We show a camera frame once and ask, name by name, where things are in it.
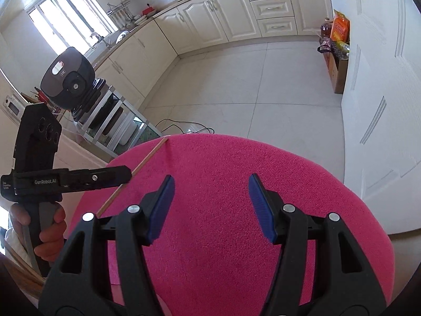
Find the thin wooden chopstick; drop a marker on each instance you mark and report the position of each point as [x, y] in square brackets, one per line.
[148, 158]

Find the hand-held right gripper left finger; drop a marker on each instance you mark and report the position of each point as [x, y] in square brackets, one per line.
[161, 210]

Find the cooking oil bottle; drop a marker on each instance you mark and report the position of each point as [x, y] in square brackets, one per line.
[326, 29]

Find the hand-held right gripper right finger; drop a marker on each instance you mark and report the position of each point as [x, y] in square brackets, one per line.
[259, 204]

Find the orange snack bag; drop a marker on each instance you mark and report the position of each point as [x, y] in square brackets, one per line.
[340, 26]

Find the red pot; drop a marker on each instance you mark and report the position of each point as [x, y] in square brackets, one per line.
[149, 10]

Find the bunch of wooden chopsticks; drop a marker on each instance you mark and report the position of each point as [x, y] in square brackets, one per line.
[23, 265]

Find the black rice cooker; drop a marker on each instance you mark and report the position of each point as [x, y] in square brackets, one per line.
[65, 75]

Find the kitchen window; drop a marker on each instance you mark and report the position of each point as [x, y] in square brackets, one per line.
[69, 16]

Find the cream lower kitchen cabinets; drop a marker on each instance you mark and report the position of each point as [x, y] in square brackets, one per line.
[204, 19]

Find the sink faucet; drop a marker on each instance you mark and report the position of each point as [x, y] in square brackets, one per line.
[98, 39]

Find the white panel door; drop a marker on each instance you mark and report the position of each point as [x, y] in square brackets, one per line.
[388, 89]

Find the pink round tablecloth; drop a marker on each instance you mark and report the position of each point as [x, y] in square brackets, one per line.
[213, 171]

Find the white countertop appliance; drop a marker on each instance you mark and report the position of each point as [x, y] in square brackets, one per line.
[12, 108]

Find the cardboard box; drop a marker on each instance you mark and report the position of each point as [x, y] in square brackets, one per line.
[338, 72]

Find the hanging utensil rack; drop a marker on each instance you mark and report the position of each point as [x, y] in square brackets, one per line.
[120, 13]

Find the metal shelf rack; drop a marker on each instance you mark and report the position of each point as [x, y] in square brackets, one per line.
[111, 121]

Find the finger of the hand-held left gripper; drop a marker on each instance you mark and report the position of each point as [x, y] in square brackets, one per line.
[98, 177]

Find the person's left hand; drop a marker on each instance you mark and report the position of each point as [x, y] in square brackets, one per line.
[49, 243]

